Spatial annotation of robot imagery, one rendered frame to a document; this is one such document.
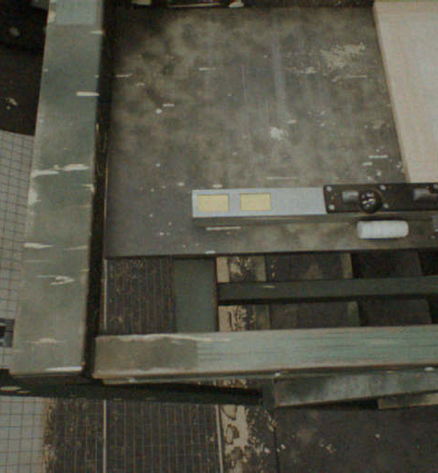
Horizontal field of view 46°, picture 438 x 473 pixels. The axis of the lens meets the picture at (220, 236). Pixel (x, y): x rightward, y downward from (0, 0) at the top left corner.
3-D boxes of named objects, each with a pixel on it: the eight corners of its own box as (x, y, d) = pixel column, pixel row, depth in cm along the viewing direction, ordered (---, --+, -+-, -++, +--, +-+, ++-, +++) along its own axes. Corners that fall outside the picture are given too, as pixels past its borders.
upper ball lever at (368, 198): (358, 207, 87) (387, 215, 73) (335, 208, 86) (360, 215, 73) (358, 185, 86) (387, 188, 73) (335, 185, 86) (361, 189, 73)
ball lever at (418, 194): (428, 206, 87) (469, 212, 74) (406, 206, 87) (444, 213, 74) (429, 183, 87) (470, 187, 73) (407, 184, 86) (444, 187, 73)
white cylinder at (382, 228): (358, 241, 88) (403, 239, 88) (362, 235, 85) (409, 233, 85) (355, 224, 89) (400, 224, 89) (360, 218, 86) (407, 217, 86)
